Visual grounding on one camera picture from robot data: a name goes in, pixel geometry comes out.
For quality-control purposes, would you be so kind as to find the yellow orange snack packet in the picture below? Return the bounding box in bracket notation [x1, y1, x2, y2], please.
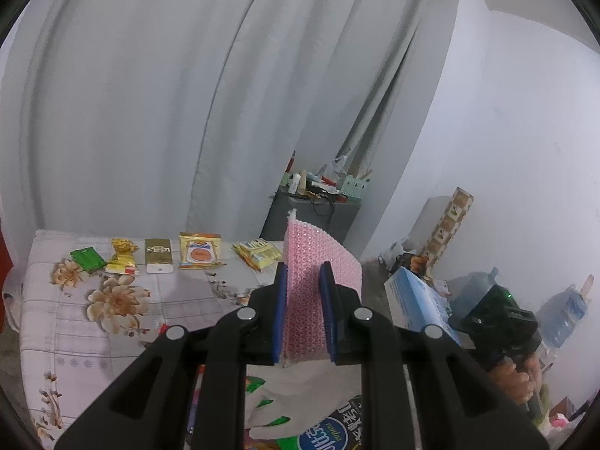
[178, 232, 227, 270]

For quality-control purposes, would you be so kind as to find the white work glove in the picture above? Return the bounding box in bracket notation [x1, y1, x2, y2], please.
[247, 363, 364, 441]

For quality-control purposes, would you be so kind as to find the green desk organizer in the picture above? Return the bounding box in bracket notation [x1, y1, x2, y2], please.
[340, 173, 367, 198]

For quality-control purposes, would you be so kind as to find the gold candy wrapper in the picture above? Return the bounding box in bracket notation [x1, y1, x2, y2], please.
[105, 238, 140, 275]

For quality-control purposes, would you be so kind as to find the blue and white box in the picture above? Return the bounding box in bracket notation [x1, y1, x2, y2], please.
[384, 266, 462, 344]

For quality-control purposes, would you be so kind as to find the patterned wallpaper roll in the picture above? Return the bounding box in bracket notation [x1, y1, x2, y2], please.
[422, 186, 474, 268]

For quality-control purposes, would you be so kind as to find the green packet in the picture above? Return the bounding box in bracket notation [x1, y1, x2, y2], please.
[70, 247, 106, 273]

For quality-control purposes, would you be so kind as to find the white board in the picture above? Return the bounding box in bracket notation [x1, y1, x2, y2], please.
[409, 195, 453, 245]

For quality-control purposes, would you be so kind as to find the white plastic bag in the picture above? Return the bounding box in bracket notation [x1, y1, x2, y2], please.
[379, 240, 413, 266]

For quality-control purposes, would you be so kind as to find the red and green snack bag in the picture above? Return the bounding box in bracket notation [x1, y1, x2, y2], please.
[244, 375, 303, 450]

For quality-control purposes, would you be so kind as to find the blue water jug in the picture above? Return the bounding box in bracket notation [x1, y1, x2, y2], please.
[534, 283, 592, 348]
[452, 267, 498, 324]

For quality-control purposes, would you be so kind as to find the person's right hand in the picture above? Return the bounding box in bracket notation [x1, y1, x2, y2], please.
[490, 355, 537, 405]

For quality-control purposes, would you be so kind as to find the grey cabinet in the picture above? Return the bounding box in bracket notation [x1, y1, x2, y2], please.
[260, 190, 362, 256]

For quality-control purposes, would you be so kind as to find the pink bubble wrap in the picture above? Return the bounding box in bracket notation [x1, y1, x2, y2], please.
[280, 208, 364, 369]

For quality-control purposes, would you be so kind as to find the gold and white box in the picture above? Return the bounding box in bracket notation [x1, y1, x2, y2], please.
[144, 238, 175, 275]

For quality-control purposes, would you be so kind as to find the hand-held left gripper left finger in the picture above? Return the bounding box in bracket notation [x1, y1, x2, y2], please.
[55, 262, 289, 450]

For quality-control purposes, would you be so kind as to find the white curtain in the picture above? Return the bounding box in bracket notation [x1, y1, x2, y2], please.
[0, 0, 451, 263]

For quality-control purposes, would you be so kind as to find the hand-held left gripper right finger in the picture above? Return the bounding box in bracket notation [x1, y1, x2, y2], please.
[319, 262, 549, 450]

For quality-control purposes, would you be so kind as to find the dark blue snack bag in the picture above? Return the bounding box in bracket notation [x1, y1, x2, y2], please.
[297, 400, 366, 450]

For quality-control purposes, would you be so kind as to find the yellow packets bundle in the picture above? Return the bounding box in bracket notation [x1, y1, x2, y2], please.
[232, 239, 283, 272]

